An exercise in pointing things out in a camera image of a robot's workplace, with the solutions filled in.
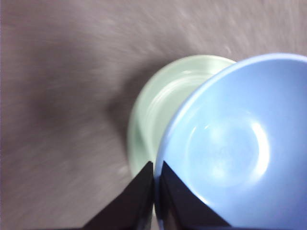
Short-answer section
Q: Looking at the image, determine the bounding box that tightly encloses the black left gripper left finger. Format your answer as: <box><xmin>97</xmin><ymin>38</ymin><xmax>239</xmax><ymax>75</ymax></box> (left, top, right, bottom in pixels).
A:
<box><xmin>81</xmin><ymin>161</ymin><xmax>154</xmax><ymax>230</ymax></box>

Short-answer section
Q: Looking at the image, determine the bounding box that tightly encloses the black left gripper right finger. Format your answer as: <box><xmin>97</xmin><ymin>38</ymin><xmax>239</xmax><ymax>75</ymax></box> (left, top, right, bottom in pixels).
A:
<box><xmin>159</xmin><ymin>160</ymin><xmax>231</xmax><ymax>230</ymax></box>

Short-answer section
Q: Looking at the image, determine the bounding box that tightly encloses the green plate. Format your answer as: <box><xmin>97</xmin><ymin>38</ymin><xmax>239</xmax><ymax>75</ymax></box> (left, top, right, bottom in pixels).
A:
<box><xmin>128</xmin><ymin>54</ymin><xmax>237</xmax><ymax>178</ymax></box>

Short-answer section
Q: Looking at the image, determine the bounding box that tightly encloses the blue bowl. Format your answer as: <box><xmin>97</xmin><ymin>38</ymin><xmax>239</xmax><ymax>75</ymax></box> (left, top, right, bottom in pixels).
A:
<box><xmin>153</xmin><ymin>53</ymin><xmax>307</xmax><ymax>230</ymax></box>

